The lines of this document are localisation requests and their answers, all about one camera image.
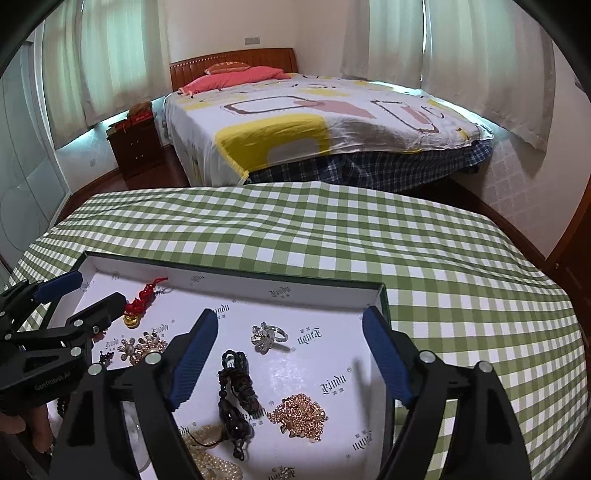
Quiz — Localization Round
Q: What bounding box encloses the red knot charm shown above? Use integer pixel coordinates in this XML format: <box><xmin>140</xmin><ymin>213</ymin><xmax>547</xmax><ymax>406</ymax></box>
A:
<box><xmin>122</xmin><ymin>277</ymin><xmax>168</xmax><ymax>329</ymax></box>

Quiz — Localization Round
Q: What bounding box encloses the person's left hand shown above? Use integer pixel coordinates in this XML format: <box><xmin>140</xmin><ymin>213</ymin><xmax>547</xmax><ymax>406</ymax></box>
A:
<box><xmin>0</xmin><ymin>399</ymin><xmax>54</xmax><ymax>457</ymax></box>

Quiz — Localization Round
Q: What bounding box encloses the rose gold chain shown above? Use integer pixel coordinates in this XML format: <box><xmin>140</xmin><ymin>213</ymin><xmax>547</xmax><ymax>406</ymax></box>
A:
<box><xmin>267</xmin><ymin>393</ymin><xmax>329</xmax><ymax>443</ymax></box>

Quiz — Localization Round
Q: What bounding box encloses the orange pillow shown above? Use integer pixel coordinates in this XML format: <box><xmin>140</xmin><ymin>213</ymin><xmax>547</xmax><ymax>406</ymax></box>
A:
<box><xmin>204</xmin><ymin>61</ymin><xmax>252</xmax><ymax>76</ymax></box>

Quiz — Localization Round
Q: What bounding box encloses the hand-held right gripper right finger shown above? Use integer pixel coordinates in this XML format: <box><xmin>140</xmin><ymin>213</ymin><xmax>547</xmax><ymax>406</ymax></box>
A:
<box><xmin>362</xmin><ymin>305</ymin><xmax>534</xmax><ymax>480</ymax></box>

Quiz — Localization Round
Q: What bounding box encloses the green checked tablecloth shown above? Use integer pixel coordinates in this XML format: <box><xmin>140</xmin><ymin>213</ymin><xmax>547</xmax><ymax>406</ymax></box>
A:
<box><xmin>9</xmin><ymin>181</ymin><xmax>583</xmax><ymax>480</ymax></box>

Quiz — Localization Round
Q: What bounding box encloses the blue plaid bed sheet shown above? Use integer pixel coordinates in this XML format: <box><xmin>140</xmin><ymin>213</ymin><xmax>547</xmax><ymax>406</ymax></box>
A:
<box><xmin>249</xmin><ymin>141</ymin><xmax>492</xmax><ymax>192</ymax></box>

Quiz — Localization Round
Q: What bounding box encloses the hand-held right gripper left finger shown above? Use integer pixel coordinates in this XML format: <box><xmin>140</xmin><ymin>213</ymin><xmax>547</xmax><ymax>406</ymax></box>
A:
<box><xmin>48</xmin><ymin>309</ymin><xmax>220</xmax><ymax>480</ymax></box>

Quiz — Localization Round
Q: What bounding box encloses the dark bead bracelet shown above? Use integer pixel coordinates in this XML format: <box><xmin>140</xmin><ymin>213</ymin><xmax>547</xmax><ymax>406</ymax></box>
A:
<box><xmin>217</xmin><ymin>349</ymin><xmax>262</xmax><ymax>460</ymax></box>

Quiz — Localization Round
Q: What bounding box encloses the dark wooden nightstand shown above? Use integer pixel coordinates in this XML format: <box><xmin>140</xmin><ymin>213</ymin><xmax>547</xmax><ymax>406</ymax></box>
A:
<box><xmin>105</xmin><ymin>119</ymin><xmax>166</xmax><ymax>182</ymax></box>

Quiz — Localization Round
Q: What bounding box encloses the white sheer curtain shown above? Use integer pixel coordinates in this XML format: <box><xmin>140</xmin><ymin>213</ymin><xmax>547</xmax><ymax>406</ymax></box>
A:
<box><xmin>39</xmin><ymin>0</ymin><xmax>89</xmax><ymax>149</ymax></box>
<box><xmin>422</xmin><ymin>0</ymin><xmax>556</xmax><ymax>149</ymax></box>
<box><xmin>342</xmin><ymin>0</ymin><xmax>426</xmax><ymax>89</ymax></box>
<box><xmin>81</xmin><ymin>0</ymin><xmax>172</xmax><ymax>126</ymax></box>

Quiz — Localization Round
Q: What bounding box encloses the pink pillow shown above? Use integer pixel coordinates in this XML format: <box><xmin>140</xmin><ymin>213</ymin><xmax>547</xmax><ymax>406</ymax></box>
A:
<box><xmin>178</xmin><ymin>66</ymin><xmax>284</xmax><ymax>96</ymax></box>

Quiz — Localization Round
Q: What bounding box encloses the pearl necklace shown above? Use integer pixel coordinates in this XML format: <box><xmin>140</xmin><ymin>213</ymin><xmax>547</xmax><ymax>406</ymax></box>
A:
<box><xmin>180</xmin><ymin>425</ymin><xmax>245</xmax><ymax>480</ymax></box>

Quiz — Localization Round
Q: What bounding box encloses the brown wooden door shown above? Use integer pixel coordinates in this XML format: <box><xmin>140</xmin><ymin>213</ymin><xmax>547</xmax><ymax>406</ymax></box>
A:
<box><xmin>547</xmin><ymin>185</ymin><xmax>591</xmax><ymax>319</ymax></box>

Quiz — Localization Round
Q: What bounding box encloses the red flat box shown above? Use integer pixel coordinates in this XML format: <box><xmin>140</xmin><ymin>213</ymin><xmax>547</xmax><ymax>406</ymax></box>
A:
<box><xmin>108</xmin><ymin>115</ymin><xmax>153</xmax><ymax>133</ymax></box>

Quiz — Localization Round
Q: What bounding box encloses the green jewelry box tray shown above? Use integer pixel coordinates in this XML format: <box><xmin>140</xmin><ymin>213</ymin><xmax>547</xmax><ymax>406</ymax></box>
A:
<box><xmin>7</xmin><ymin>250</ymin><xmax>393</xmax><ymax>480</ymax></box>

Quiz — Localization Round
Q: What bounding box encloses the gold flower brooch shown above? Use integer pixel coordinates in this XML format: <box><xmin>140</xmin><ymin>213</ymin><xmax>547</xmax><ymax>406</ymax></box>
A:
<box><xmin>117</xmin><ymin>336</ymin><xmax>141</xmax><ymax>367</ymax></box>
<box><xmin>139</xmin><ymin>331</ymin><xmax>169</xmax><ymax>358</ymax></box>

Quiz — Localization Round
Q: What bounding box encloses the wooden headboard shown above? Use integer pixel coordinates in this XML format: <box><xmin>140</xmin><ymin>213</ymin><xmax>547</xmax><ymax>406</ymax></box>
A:
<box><xmin>169</xmin><ymin>47</ymin><xmax>296</xmax><ymax>92</ymax></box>

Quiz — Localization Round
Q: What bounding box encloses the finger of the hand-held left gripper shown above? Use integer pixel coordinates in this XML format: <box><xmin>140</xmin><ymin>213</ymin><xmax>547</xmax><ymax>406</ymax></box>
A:
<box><xmin>9</xmin><ymin>292</ymin><xmax>127</xmax><ymax>352</ymax></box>
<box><xmin>0</xmin><ymin>270</ymin><xmax>85</xmax><ymax>330</ymax></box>

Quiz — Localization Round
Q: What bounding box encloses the frosted glass wardrobe door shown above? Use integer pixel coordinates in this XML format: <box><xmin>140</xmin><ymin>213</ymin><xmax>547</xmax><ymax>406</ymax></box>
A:
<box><xmin>0</xmin><ymin>37</ymin><xmax>71</xmax><ymax>261</ymax></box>

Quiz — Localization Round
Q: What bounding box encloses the bed with patterned quilt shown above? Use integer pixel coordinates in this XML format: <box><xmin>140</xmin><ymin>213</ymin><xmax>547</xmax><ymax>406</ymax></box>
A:
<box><xmin>164</xmin><ymin>71</ymin><xmax>494</xmax><ymax>186</ymax></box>

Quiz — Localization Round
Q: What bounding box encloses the silver flower ring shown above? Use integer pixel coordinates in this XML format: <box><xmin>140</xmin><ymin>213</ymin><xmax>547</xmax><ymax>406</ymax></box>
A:
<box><xmin>250</xmin><ymin>323</ymin><xmax>289</xmax><ymax>355</ymax></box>

